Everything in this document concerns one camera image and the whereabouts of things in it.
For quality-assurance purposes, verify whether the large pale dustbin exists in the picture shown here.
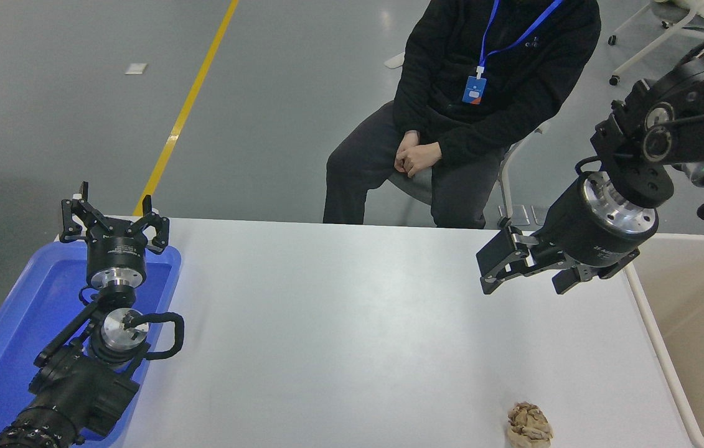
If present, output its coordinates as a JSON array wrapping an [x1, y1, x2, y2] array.
[[624, 233, 704, 448]]

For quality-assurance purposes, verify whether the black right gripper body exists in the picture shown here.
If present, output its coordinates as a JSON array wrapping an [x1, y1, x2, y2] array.
[[535, 180, 642, 281]]

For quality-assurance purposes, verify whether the person's right hand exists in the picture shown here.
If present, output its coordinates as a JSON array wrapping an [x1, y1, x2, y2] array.
[[394, 130, 421, 172]]

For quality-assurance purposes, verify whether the blue plastic tray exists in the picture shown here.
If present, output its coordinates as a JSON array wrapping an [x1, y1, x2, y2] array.
[[0, 241, 182, 448]]

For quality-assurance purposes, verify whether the person's left hand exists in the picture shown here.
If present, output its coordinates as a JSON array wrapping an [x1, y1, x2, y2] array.
[[400, 141, 443, 180]]

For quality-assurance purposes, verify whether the white chair under person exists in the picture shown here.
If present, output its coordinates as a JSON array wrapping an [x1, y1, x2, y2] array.
[[387, 120, 553, 230]]

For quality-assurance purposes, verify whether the white rolling chair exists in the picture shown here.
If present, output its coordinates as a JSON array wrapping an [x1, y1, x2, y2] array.
[[607, 0, 704, 86]]

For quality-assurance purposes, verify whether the blue lanyard with badge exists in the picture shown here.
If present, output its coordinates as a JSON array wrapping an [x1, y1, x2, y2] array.
[[462, 0, 565, 105]]

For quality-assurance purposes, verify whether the tan paper ball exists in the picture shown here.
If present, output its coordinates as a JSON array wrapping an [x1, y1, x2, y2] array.
[[507, 401, 554, 448]]

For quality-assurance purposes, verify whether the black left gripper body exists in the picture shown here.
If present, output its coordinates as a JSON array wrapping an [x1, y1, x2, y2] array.
[[86, 219, 149, 275]]

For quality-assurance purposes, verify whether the seated person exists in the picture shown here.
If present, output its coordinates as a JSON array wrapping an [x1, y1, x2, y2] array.
[[323, 0, 602, 230]]

